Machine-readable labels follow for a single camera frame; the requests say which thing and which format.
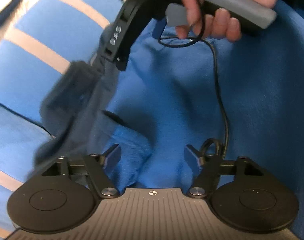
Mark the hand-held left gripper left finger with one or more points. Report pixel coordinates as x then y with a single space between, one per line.
112 156

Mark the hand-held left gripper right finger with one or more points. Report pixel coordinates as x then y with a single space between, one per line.
192 158

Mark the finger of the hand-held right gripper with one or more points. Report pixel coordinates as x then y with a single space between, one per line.
98 63

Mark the blue fleece jacket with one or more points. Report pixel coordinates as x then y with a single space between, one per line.
167 92

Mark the person's right hand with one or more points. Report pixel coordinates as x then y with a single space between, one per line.
224 25

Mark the blue striped pillow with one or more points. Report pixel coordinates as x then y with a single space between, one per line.
12 150
42 55

